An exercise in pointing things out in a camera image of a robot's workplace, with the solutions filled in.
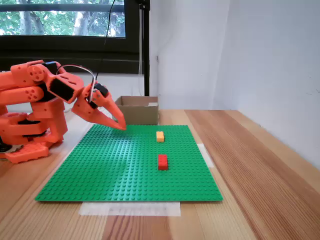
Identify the cardboard box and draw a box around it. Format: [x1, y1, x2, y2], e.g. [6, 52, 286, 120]
[113, 95, 160, 126]

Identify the green lego baseplate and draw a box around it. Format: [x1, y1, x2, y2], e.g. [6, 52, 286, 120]
[34, 124, 224, 203]

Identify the red lego block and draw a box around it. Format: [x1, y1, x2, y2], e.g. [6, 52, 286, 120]
[157, 154, 169, 171]

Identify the black table clamp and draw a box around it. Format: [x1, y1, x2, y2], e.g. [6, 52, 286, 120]
[0, 140, 16, 154]

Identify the white masking tape strip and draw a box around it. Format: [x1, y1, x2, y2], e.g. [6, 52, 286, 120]
[79, 201, 181, 217]
[197, 143, 215, 168]

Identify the black window frame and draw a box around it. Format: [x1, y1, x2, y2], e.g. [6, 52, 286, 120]
[0, 0, 151, 75]

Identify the black camera stand pole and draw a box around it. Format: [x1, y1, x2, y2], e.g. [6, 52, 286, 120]
[136, 0, 151, 97]

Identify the black hanging cable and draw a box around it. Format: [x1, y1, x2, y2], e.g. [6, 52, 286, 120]
[95, 0, 116, 81]

